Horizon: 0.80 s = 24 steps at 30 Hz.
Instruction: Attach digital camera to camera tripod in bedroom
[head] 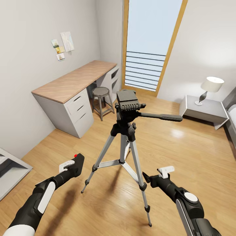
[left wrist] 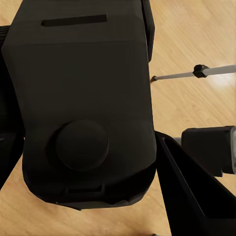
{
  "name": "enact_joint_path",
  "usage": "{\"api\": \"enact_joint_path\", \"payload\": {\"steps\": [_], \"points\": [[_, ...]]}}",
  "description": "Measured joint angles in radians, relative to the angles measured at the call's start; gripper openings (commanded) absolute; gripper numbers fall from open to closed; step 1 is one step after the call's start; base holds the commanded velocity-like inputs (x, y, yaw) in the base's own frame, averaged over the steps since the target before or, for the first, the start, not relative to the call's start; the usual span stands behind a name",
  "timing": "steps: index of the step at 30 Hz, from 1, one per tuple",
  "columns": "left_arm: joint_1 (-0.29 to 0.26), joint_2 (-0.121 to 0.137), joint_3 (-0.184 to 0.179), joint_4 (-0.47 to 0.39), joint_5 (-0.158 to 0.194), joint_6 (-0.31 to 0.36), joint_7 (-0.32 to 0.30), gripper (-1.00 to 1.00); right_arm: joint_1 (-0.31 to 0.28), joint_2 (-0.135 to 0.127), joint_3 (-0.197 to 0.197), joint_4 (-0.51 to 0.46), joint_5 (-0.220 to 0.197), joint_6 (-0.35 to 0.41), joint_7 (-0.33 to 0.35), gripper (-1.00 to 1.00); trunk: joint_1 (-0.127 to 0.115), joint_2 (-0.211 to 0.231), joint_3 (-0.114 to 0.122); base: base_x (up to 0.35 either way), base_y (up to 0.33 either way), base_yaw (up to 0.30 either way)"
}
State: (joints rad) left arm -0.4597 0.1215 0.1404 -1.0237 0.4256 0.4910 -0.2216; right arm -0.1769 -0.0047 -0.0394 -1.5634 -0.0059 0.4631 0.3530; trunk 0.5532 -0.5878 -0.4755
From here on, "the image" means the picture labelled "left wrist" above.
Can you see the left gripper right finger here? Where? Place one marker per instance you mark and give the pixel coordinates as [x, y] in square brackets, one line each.
[196, 203]

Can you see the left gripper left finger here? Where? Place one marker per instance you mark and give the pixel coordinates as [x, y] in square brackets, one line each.
[11, 150]

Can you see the digital camera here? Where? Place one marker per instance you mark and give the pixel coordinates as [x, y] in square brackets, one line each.
[74, 79]

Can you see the camera tripod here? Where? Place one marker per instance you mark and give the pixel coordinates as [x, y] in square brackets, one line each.
[214, 148]

